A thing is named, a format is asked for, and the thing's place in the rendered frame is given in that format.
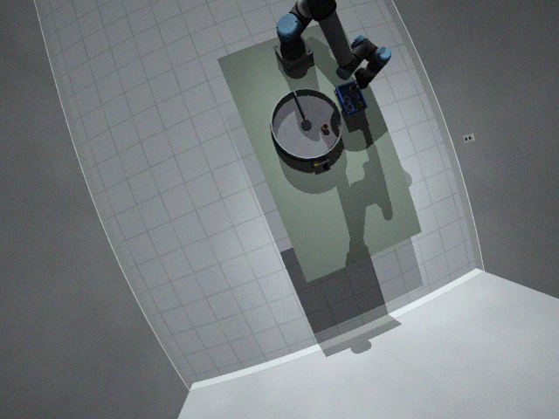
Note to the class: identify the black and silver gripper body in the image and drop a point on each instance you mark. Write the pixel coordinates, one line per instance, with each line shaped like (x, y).
(363, 78)

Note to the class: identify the blue crate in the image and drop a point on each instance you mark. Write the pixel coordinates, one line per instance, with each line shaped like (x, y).
(343, 92)

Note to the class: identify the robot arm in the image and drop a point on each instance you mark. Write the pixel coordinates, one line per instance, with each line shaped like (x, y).
(292, 47)

